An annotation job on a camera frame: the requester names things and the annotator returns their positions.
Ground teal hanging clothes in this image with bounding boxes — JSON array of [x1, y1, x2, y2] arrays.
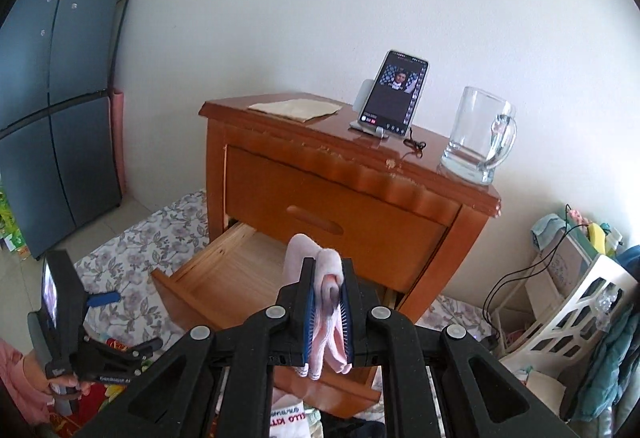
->
[[570, 303, 640, 424]]

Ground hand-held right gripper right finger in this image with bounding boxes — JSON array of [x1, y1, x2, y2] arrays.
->
[[342, 258, 576, 438]]

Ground plain wooden drawer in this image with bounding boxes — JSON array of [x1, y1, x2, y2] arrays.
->
[[224, 145, 462, 293]]

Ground green packaging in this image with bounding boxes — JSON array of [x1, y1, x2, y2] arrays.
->
[[0, 188, 29, 259]]

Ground person's left hand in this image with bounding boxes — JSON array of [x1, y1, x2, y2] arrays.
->
[[22, 348, 96, 401]]

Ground beige napkin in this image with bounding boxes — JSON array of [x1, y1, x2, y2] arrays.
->
[[247, 98, 344, 124]]

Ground glass mug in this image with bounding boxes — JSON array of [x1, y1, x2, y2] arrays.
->
[[440, 86, 518, 185]]

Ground wooden nightstand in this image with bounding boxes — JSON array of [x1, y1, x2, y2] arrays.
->
[[199, 92, 502, 419]]

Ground white shelf unit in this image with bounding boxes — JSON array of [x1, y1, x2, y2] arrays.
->
[[530, 213, 626, 299]]

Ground pink foam roll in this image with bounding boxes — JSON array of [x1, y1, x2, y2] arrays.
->
[[111, 88, 130, 199]]

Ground wooden drawer with clothes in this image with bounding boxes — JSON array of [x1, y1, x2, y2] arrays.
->
[[151, 222, 396, 419]]

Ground red floral blanket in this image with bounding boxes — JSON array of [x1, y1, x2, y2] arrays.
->
[[47, 338, 132, 438]]

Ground smartphone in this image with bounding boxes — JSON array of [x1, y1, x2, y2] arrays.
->
[[357, 50, 430, 137]]

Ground white plastic basket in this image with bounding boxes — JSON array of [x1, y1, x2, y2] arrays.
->
[[500, 254, 639, 375]]

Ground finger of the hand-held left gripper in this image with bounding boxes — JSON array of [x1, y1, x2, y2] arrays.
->
[[85, 290, 121, 309], [95, 337, 164, 364]]

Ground pink sock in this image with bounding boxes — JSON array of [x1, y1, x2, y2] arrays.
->
[[285, 233, 354, 381]]

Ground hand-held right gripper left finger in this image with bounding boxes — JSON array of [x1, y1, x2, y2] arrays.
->
[[102, 258, 316, 438]]

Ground black cable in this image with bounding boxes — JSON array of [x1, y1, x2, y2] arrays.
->
[[482, 205, 592, 340]]

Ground grey floral mattress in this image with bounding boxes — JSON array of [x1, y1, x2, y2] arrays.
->
[[74, 189, 493, 359]]

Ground grey phone stand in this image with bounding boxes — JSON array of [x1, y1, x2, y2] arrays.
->
[[348, 78, 394, 141]]

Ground person's left forearm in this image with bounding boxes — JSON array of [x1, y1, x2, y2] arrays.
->
[[0, 338, 52, 425]]

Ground black phone strap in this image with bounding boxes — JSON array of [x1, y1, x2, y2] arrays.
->
[[402, 128, 427, 153]]

